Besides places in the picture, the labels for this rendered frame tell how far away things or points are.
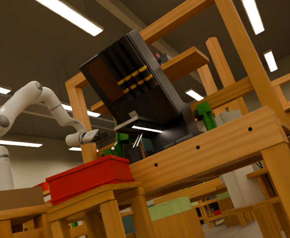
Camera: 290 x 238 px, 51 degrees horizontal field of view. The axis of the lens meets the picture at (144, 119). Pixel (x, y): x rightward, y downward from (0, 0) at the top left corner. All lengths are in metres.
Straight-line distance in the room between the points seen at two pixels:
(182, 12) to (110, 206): 1.49
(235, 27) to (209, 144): 0.97
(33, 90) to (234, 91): 1.25
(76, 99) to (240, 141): 1.68
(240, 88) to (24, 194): 1.38
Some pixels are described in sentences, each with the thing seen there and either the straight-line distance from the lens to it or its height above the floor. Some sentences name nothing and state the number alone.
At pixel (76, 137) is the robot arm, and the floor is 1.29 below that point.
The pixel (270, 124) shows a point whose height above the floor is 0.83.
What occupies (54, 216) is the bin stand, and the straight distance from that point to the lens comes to 1.38.
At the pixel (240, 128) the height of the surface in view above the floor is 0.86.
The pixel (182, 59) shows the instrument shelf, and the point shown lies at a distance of 1.98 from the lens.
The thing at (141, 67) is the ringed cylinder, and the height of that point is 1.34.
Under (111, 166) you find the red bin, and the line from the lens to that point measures 1.25.
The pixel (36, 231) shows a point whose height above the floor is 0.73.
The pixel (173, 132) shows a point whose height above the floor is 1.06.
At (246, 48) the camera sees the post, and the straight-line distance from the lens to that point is 1.98.
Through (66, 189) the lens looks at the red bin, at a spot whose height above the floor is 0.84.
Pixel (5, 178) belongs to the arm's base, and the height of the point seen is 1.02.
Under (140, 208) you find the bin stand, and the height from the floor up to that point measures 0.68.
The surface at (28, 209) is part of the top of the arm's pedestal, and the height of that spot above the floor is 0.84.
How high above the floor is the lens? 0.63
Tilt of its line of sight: 18 degrees up
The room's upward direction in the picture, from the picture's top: 17 degrees counter-clockwise
